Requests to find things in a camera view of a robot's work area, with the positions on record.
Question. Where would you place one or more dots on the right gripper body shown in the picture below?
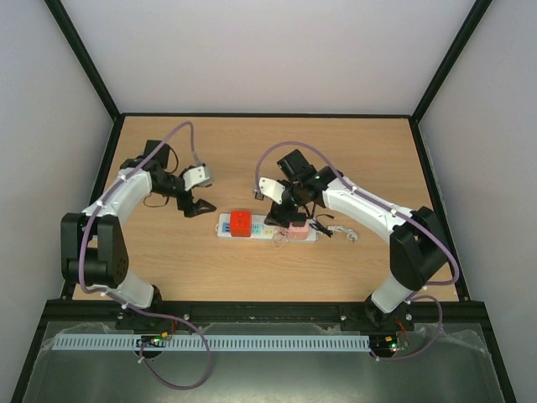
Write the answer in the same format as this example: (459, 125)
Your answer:
(279, 212)

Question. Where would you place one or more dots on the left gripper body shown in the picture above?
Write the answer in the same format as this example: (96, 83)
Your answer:
(184, 203)

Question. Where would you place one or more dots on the red cube socket adapter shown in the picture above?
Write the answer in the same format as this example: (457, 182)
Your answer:
(240, 224)

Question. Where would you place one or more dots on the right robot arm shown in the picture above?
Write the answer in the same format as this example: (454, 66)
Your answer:
(416, 240)

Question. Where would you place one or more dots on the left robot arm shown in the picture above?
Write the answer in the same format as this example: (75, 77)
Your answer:
(92, 247)

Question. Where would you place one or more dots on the pink cube socket adapter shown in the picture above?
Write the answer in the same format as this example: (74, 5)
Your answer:
(298, 233)

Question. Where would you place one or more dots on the white power strip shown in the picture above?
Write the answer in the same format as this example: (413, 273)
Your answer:
(260, 231)

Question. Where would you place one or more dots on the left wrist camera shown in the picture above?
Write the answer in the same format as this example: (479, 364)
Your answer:
(196, 176)

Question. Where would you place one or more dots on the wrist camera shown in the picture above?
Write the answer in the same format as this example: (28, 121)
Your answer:
(196, 176)
(269, 188)

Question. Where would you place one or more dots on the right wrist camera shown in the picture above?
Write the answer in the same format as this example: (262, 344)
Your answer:
(269, 188)

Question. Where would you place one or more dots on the black mounting rail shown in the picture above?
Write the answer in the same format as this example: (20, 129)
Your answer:
(350, 316)

